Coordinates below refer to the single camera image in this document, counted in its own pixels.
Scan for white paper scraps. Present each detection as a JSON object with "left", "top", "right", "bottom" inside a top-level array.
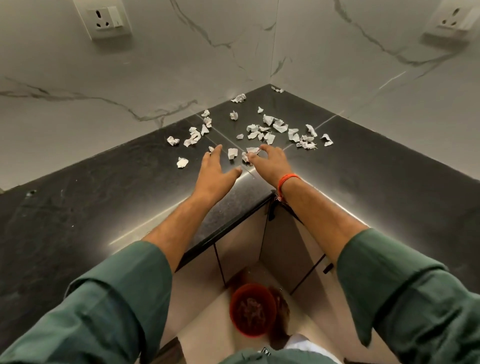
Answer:
[{"left": 166, "top": 85, "right": 335, "bottom": 170}]

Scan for person's right forearm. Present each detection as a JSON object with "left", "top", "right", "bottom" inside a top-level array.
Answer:
[{"left": 279, "top": 179, "right": 370, "bottom": 263}]

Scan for orange thread wristband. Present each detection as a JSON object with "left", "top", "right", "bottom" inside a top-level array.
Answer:
[{"left": 275, "top": 173, "right": 302, "bottom": 203}]

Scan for white wall socket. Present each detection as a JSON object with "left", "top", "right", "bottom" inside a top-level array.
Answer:
[
  {"left": 73, "top": 0, "right": 133, "bottom": 41},
  {"left": 423, "top": 0, "right": 480, "bottom": 42}
]

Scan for person's right hand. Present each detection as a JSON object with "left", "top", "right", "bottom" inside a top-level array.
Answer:
[{"left": 245, "top": 144, "right": 296, "bottom": 189}]

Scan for red plastic bucket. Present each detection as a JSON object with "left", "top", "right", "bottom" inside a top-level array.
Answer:
[{"left": 229, "top": 283, "right": 278, "bottom": 338}]

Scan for green shirt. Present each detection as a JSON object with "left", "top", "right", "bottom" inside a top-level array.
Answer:
[{"left": 0, "top": 227, "right": 480, "bottom": 364}]

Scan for person's left forearm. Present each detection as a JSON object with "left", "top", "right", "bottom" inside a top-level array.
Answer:
[{"left": 141, "top": 193, "right": 215, "bottom": 273}]

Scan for person's left hand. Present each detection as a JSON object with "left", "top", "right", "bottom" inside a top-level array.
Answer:
[{"left": 193, "top": 144, "right": 244, "bottom": 206}]

